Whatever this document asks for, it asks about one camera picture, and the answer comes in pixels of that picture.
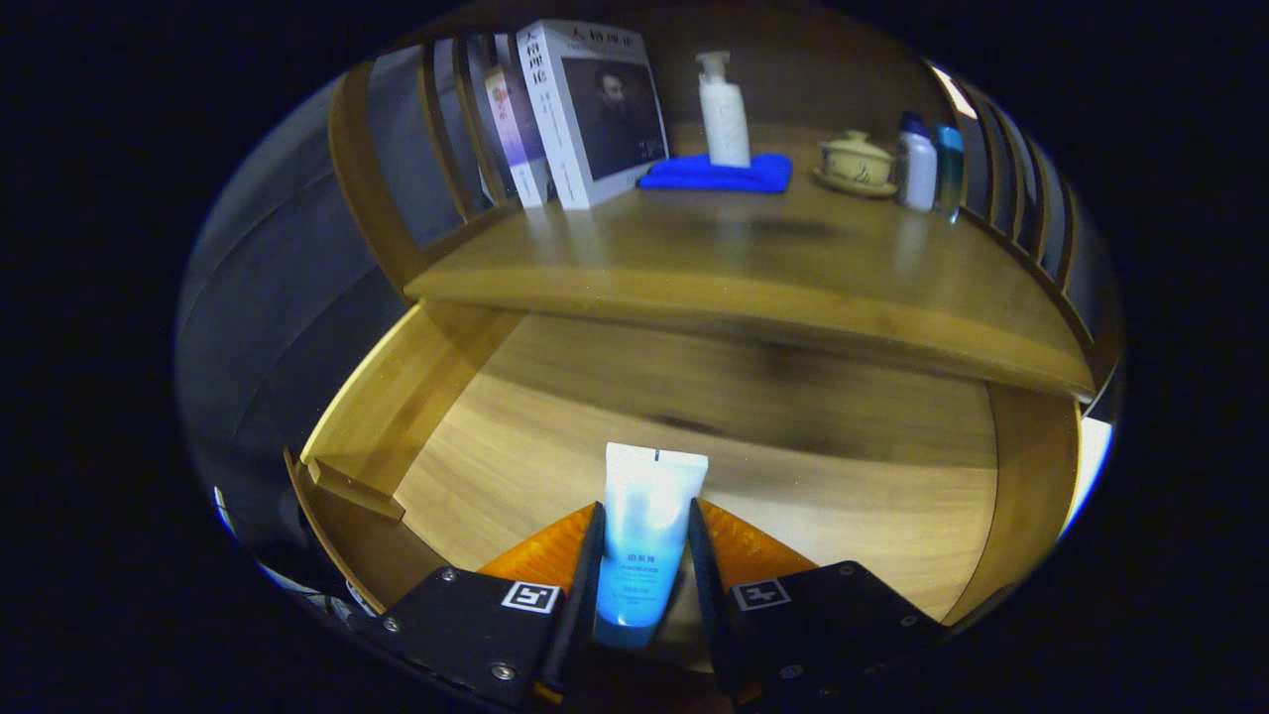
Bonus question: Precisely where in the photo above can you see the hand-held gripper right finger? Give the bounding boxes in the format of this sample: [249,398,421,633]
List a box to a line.
[687,498,948,710]

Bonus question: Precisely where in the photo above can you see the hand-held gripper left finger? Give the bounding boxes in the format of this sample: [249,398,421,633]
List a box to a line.
[352,502,607,710]

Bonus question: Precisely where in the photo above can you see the blue and white tube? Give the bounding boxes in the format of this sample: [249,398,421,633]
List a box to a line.
[592,442,710,650]

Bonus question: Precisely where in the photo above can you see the wooden drawer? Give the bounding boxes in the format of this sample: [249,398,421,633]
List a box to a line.
[283,297,1082,636]

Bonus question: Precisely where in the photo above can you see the wooden countertop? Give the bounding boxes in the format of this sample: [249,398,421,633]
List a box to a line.
[404,124,1096,400]

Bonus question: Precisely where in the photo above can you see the wooden cabinet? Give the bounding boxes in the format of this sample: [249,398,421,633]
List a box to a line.
[327,10,1126,417]

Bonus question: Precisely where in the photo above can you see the folded blue cloth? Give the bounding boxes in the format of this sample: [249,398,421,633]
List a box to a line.
[636,152,794,194]

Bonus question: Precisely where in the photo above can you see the black backdrop cloth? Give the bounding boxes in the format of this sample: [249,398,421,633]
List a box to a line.
[176,45,477,596]

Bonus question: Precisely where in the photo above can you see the yellow lidded teacup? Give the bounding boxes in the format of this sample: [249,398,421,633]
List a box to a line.
[813,129,898,198]

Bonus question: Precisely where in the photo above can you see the thin purple book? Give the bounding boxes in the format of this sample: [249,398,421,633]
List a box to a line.
[484,64,552,209]

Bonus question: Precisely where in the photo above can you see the white bottle with blue cap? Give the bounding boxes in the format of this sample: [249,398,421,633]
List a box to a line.
[895,111,939,213]

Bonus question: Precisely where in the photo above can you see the white pump bottle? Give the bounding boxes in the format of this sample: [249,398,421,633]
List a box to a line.
[695,52,751,169]

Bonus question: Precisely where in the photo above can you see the thick white portrait book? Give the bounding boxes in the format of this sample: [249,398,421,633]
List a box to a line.
[516,19,670,210]

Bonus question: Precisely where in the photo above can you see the teal bottle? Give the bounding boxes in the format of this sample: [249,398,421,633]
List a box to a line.
[934,124,966,223]

